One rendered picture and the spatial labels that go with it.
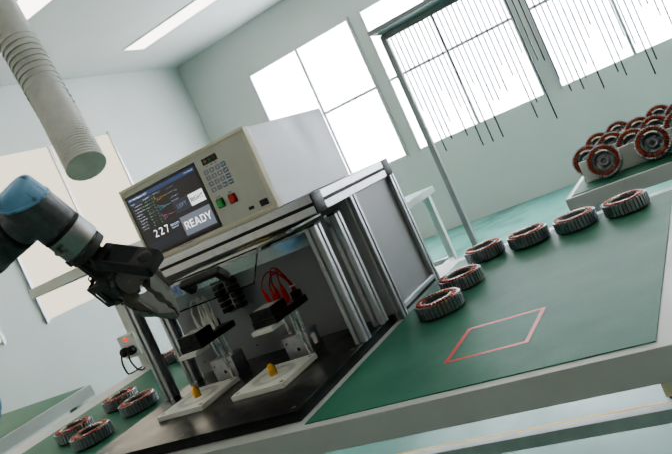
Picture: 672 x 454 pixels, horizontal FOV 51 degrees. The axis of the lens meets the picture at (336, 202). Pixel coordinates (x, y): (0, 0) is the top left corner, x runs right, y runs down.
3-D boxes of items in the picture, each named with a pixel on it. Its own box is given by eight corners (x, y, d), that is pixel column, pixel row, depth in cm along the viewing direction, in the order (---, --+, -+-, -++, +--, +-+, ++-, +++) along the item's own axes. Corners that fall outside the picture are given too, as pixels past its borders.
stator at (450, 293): (410, 324, 160) (403, 309, 160) (444, 302, 166) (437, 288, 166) (441, 321, 151) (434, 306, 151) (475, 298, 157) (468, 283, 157)
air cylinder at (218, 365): (239, 375, 177) (230, 355, 177) (218, 381, 181) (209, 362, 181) (250, 366, 182) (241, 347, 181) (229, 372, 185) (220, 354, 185)
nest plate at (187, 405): (203, 410, 159) (200, 405, 159) (158, 422, 166) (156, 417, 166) (240, 380, 172) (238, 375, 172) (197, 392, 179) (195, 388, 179)
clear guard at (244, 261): (254, 284, 133) (241, 255, 133) (168, 317, 145) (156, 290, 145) (331, 236, 162) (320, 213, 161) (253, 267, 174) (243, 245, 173)
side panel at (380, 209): (405, 318, 169) (349, 196, 167) (394, 321, 170) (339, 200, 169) (441, 280, 193) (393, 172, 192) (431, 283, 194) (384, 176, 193)
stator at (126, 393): (146, 394, 219) (141, 383, 219) (116, 413, 211) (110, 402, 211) (129, 397, 227) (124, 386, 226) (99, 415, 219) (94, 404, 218)
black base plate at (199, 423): (301, 421, 128) (296, 410, 128) (83, 473, 160) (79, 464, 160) (396, 322, 169) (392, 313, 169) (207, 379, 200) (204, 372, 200)
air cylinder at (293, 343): (314, 352, 165) (304, 331, 165) (290, 360, 169) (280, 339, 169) (324, 344, 170) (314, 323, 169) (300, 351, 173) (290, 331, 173)
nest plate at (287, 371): (284, 387, 147) (282, 382, 146) (232, 402, 154) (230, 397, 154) (318, 357, 160) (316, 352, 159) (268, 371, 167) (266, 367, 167)
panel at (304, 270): (396, 313, 168) (344, 199, 167) (201, 373, 201) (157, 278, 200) (397, 311, 169) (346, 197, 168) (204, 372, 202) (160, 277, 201)
